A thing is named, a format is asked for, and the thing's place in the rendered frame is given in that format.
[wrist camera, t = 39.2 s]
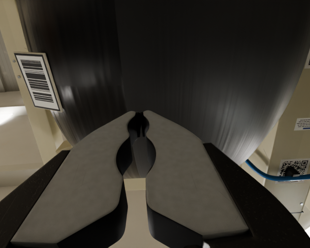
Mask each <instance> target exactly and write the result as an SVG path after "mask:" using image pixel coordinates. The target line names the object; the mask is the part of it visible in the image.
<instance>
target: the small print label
mask: <svg viewBox="0 0 310 248"><path fill-rule="evenodd" d="M294 130H310V118H298V119H297V121H296V124H295V128H294Z"/></svg>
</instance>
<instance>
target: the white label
mask: <svg viewBox="0 0 310 248"><path fill-rule="evenodd" d="M13 53H14V56H15V59H16V61H17V64H18V66H19V69H20V72H21V74H22V76H23V79H24V81H25V84H26V87H27V89H28V92H29V94H30V97H31V100H32V102H33V105H34V107H35V108H40V109H46V110H52V111H57V112H63V109H62V105H61V102H60V98H59V95H58V92H57V89H56V85H55V82H54V79H53V76H52V72H51V70H50V66H49V63H48V60H47V57H46V53H35V52H16V51H15V52H13Z"/></svg>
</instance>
